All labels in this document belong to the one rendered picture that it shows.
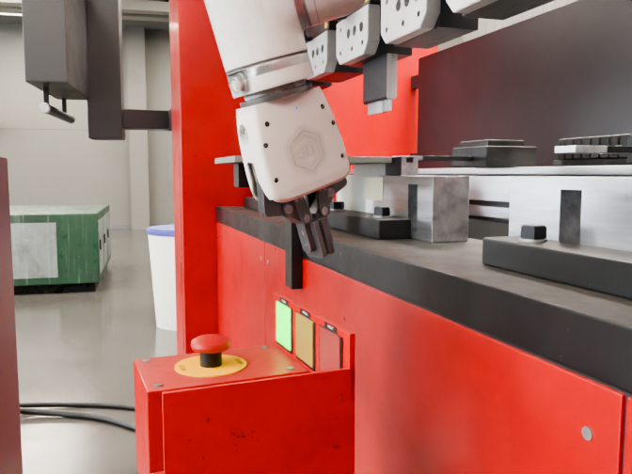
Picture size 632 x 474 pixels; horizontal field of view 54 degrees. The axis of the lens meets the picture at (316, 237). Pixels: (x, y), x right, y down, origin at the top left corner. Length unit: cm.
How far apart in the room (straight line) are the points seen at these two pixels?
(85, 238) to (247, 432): 493
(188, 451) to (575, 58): 121
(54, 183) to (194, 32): 982
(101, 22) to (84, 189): 921
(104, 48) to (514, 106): 148
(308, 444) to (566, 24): 119
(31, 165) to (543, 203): 1123
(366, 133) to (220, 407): 162
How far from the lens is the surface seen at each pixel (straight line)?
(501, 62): 171
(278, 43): 60
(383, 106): 112
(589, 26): 148
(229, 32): 61
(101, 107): 243
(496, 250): 67
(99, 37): 247
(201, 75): 192
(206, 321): 195
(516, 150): 121
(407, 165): 102
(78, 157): 1160
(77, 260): 543
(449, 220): 91
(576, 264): 58
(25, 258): 547
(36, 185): 1171
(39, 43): 207
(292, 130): 61
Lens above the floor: 97
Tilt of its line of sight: 6 degrees down
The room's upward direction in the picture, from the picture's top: straight up
